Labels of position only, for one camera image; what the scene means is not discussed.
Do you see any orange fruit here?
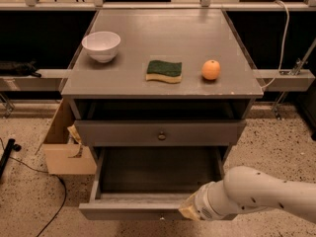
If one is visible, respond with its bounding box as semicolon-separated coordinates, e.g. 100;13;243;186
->
201;60;220;80

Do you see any white and yellow gripper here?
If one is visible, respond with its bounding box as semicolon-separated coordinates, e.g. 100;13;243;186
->
179;181;226;221

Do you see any grey wooden drawer cabinet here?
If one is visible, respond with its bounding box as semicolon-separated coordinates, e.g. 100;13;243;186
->
62;9;263;157

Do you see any white ceramic bowl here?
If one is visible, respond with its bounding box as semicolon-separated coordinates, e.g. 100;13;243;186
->
81;32;120;63

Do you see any black stand foot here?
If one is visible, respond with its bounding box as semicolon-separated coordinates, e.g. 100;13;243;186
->
0;138;22;179

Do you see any grey drawer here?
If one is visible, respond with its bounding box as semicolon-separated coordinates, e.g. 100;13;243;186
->
75;120;246;147
79;146;223;221

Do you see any white hanging cable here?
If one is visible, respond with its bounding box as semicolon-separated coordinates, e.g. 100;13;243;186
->
260;0;290;91

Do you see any green and yellow sponge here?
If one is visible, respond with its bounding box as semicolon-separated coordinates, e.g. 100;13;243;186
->
145;60;182;84

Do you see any black object on shelf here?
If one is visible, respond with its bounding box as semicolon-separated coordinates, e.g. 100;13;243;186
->
0;61;41;78

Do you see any brown cardboard box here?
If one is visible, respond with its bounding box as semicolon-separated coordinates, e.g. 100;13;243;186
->
41;100;97;175

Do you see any black floor cable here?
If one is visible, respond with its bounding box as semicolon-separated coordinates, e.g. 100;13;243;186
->
0;137;68;237

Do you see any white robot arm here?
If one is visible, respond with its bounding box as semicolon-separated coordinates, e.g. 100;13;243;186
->
179;166;316;223

